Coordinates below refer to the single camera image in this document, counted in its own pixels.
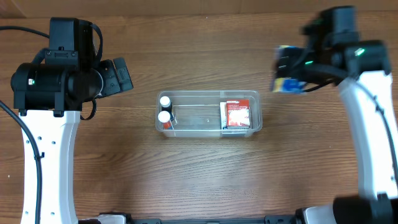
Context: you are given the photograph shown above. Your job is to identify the blue and yellow box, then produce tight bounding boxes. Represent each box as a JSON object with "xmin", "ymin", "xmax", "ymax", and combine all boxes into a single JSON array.
[{"xmin": 271, "ymin": 45, "xmax": 307, "ymax": 94}]

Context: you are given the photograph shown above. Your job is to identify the black bottle white cap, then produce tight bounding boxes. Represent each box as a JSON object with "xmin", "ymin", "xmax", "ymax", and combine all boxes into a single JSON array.
[{"xmin": 159, "ymin": 96, "xmax": 172, "ymax": 113}]

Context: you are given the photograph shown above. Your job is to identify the orange bottle white cap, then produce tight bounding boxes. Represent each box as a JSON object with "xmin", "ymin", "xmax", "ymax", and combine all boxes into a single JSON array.
[{"xmin": 158, "ymin": 111, "xmax": 174, "ymax": 129}]

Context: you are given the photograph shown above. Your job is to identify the red and white box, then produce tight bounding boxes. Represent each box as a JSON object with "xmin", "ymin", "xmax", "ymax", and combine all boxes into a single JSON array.
[{"xmin": 226, "ymin": 99, "xmax": 251, "ymax": 129}]

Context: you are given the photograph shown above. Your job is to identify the white and blue box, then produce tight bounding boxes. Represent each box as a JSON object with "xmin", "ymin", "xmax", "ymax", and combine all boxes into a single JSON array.
[{"xmin": 220, "ymin": 102, "xmax": 228, "ymax": 129}]

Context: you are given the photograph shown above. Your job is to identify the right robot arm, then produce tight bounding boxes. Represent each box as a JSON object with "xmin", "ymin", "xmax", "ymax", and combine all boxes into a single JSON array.
[{"xmin": 264, "ymin": 6, "xmax": 397, "ymax": 224}]

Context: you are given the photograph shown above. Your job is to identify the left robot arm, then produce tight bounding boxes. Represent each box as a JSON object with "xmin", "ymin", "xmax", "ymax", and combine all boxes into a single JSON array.
[{"xmin": 9, "ymin": 17, "xmax": 133, "ymax": 223}]

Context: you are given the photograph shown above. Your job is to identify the clear plastic container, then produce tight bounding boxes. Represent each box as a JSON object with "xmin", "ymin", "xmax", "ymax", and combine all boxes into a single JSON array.
[{"xmin": 155, "ymin": 90, "xmax": 262, "ymax": 138}]

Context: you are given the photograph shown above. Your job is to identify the right black cable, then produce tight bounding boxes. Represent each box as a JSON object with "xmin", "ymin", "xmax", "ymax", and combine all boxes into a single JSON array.
[{"xmin": 298, "ymin": 27, "xmax": 398, "ymax": 175}]

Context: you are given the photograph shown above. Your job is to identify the black cable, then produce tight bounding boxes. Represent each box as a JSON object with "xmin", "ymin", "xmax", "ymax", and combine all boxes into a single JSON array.
[
  {"xmin": 298, "ymin": 27, "xmax": 398, "ymax": 175},
  {"xmin": 0, "ymin": 26, "xmax": 50, "ymax": 224}
]

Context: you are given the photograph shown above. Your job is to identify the left black cable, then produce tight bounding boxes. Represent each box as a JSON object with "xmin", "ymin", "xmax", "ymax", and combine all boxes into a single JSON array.
[{"xmin": 0, "ymin": 26, "xmax": 50, "ymax": 224}]

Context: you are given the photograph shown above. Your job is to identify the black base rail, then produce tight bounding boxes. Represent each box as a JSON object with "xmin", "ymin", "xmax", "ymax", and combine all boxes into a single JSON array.
[{"xmin": 99, "ymin": 213, "xmax": 308, "ymax": 224}]

